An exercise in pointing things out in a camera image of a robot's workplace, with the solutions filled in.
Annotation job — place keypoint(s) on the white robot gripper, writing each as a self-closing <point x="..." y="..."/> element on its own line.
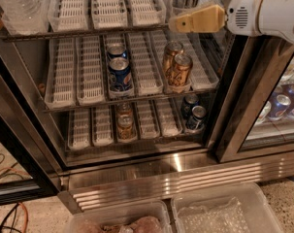
<point x="243" y="13"/>

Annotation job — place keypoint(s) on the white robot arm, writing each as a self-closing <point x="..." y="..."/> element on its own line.
<point x="276" y="18"/>

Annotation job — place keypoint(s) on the gold soda can rear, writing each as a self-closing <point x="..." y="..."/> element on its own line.
<point x="171" y="49"/>

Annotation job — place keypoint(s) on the gold soda can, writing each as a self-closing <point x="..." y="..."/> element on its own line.
<point x="180" y="70"/>
<point x="171" y="49"/>

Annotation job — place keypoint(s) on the gold soda can front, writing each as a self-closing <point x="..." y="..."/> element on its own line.
<point x="180" y="70"/>

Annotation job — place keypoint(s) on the dark blue can lower rear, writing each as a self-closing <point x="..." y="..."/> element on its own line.
<point x="188" y="103"/>

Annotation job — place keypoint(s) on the dark blue can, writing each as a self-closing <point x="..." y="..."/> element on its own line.
<point x="196" y="119"/>
<point x="188" y="103"/>

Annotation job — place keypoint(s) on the blue Pepsi can rear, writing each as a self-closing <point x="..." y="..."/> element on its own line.
<point x="116" y="50"/>

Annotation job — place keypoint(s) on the blue pepsi can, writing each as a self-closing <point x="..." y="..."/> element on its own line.
<point x="120" y="74"/>
<point x="116" y="50"/>

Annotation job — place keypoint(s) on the dark blue can lower front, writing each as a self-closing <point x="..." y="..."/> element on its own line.
<point x="196" y="119"/>

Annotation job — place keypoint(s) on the blue Pepsi can front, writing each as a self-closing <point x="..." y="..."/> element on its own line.
<point x="120" y="74"/>

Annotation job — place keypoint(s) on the Pepsi can behind glass door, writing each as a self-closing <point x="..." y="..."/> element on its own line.
<point x="279" y="104"/>

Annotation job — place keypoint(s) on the brown soda can lower rear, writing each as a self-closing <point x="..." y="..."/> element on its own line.
<point x="124" y="109"/>

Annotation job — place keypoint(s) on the brown soda can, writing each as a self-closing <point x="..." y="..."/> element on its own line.
<point x="124" y="109"/>
<point x="125" y="127"/>

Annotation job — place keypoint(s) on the stainless steel fridge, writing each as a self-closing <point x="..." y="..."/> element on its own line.
<point x="58" y="113"/>

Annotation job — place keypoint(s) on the brown soda can lower front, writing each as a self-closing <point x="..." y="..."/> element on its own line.
<point x="125" y="127"/>

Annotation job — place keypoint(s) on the clear plastic bin right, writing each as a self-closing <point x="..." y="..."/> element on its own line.
<point x="237" y="208"/>

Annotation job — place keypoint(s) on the clear plastic bin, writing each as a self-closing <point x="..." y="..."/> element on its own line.
<point x="237" y="208"/>
<point x="119" y="215"/>

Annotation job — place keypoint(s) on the clear plastic bin left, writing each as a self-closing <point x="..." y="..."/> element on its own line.
<point x="119" y="215"/>

